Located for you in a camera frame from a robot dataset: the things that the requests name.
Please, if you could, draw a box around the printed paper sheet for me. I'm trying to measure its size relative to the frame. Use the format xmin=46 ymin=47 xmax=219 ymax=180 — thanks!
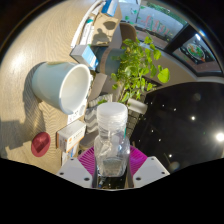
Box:
xmin=66 ymin=104 xmax=88 ymax=125

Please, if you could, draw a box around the blue and white carton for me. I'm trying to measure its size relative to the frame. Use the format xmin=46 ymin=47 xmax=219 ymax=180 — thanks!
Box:
xmin=69 ymin=44 xmax=100 ymax=71

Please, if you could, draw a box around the grey curved sofa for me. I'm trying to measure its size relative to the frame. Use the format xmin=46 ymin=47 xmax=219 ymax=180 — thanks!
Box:
xmin=79 ymin=21 xmax=149 ymax=151

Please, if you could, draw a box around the group of ceiling lights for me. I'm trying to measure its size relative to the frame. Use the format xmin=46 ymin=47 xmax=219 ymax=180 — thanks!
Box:
xmin=159 ymin=99 xmax=224 ymax=158

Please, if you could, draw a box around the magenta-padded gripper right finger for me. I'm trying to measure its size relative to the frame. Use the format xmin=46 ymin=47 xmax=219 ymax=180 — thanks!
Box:
xmin=125 ymin=145 xmax=171 ymax=189

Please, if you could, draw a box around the small flat blue box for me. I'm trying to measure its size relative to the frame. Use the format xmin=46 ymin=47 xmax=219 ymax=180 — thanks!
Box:
xmin=100 ymin=0 xmax=119 ymax=18

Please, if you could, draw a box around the flat round red coaster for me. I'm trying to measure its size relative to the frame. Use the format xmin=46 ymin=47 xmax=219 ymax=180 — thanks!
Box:
xmin=30 ymin=131 xmax=52 ymax=158

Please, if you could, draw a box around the clear bottle with white cap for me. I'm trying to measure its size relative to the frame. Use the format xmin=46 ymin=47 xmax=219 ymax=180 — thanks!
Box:
xmin=93 ymin=101 xmax=132 ymax=178

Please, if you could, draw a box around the green potted plant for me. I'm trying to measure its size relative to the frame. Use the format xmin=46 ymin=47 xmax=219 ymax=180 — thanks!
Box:
xmin=99 ymin=34 xmax=171 ymax=105

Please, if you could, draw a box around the painted window picture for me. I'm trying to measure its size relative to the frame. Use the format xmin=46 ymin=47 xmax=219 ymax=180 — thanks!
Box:
xmin=181 ymin=33 xmax=223 ymax=73

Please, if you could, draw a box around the white tube with green cap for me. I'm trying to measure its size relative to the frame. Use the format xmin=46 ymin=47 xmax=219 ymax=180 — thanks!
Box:
xmin=79 ymin=16 xmax=96 ymax=46

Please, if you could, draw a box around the pale green mug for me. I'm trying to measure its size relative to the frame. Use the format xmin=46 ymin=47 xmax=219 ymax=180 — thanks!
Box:
xmin=31 ymin=60 xmax=93 ymax=116

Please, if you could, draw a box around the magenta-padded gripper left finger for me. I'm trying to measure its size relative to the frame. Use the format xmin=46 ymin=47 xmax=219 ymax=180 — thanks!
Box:
xmin=55 ymin=146 xmax=99 ymax=189

